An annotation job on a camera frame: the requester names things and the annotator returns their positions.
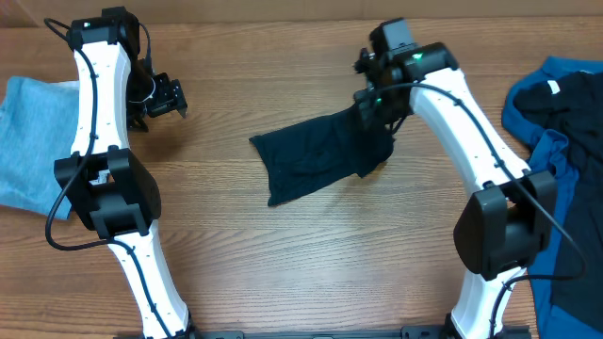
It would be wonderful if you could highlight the folded light blue cloth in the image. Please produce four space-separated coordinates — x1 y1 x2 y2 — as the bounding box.
1 76 79 215

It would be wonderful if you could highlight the black t-shirt at right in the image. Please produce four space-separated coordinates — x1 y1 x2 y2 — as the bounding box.
513 72 602 331

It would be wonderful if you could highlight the dark navy t-shirt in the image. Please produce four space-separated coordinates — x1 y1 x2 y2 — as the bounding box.
250 105 394 207

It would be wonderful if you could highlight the blue t-shirt at right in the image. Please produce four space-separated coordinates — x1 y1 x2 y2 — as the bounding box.
502 56 602 338

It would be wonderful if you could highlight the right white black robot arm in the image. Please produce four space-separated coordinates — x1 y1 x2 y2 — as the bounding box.
354 42 557 338

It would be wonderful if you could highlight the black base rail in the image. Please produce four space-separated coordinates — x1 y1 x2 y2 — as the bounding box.
112 322 533 339

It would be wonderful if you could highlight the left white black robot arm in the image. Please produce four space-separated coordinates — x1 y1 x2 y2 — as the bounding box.
47 8 194 338

